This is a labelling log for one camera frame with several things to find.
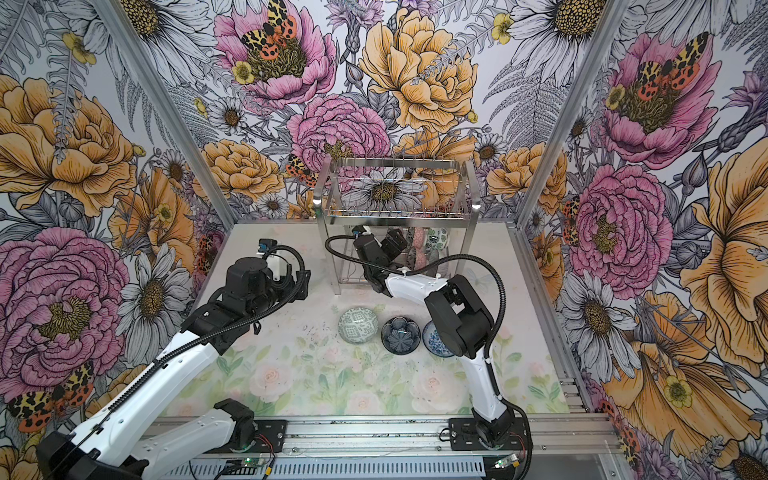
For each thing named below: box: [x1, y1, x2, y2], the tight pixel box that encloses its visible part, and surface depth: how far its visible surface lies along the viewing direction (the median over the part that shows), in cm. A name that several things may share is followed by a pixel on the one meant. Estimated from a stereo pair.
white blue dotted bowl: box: [422, 320, 455, 358], surface depth 90 cm
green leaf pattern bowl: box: [427, 227, 449, 251], surface depth 105 cm
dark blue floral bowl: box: [381, 316, 421, 355], surface depth 91 cm
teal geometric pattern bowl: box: [338, 307, 379, 345], surface depth 93 cm
